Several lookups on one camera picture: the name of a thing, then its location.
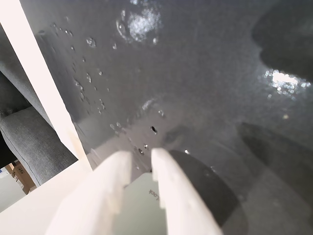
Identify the pale green steel-lined cup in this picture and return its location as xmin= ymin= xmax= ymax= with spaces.
xmin=114 ymin=171 xmax=172 ymax=235

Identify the grey fabric sofa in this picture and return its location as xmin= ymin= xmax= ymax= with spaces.
xmin=0 ymin=36 xmax=79 ymax=187

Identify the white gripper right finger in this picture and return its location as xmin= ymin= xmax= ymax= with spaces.
xmin=151 ymin=147 xmax=224 ymax=235

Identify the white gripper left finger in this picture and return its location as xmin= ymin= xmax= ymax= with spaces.
xmin=45 ymin=149 xmax=133 ymax=235

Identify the brown cardboard box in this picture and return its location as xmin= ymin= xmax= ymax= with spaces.
xmin=4 ymin=159 xmax=38 ymax=195

